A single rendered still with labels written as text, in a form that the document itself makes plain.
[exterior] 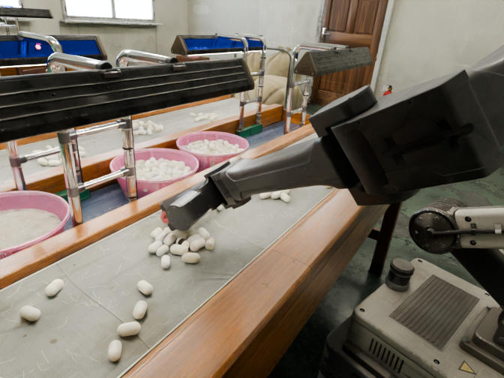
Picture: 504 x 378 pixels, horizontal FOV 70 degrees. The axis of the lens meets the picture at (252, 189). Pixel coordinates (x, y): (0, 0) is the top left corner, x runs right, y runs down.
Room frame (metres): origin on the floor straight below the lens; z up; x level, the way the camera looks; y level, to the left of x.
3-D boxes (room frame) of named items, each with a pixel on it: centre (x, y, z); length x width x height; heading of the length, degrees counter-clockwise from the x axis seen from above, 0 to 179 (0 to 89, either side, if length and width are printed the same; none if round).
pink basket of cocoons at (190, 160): (1.03, 0.31, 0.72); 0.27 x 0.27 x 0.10
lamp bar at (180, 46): (1.77, 0.18, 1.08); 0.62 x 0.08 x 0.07; 148
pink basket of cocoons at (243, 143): (1.26, 0.16, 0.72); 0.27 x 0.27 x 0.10
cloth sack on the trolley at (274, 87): (4.09, -0.13, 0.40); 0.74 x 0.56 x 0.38; 145
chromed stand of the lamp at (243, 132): (1.73, 0.11, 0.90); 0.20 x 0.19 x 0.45; 148
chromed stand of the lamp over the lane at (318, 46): (1.52, -0.24, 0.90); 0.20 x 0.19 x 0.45; 148
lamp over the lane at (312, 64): (1.47, -0.30, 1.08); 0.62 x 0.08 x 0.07; 148
